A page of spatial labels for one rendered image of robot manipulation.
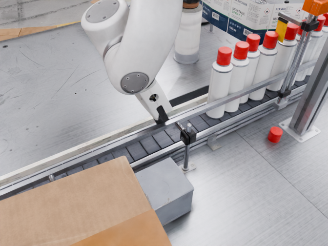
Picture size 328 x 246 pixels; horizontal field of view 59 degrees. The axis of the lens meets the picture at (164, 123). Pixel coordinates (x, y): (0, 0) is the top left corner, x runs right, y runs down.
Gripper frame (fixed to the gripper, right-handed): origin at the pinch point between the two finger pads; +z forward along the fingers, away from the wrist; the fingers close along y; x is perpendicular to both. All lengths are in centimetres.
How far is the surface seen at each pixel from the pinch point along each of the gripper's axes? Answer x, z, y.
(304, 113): -33.7, 17.2, -14.5
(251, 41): -29.2, -3.8, 0.0
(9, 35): 54, 79, 264
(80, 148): 20.0, -4.2, 3.4
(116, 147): 12.5, -6.1, -4.5
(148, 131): 4.6, -3.7, -4.2
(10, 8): 42, 85, 336
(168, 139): 1.3, 6.2, -2.5
